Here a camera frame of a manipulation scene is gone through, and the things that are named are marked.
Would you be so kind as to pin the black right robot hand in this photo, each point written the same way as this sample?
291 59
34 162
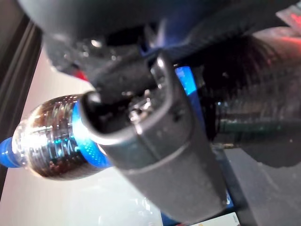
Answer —
160 160

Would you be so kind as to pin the Pepsi cola bottle blue label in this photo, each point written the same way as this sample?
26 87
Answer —
47 141

